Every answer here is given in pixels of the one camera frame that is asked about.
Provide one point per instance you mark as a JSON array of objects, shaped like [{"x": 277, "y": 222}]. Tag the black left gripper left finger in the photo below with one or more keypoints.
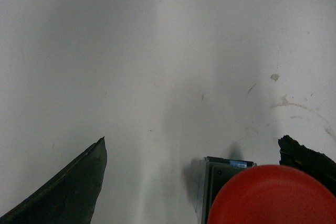
[{"x": 68, "y": 197}]

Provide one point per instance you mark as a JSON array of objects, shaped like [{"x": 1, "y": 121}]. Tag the red mushroom push button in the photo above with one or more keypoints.
[{"x": 233, "y": 191}]

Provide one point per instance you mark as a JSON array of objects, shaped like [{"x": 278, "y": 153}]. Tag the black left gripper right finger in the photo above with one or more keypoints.
[{"x": 313, "y": 163}]

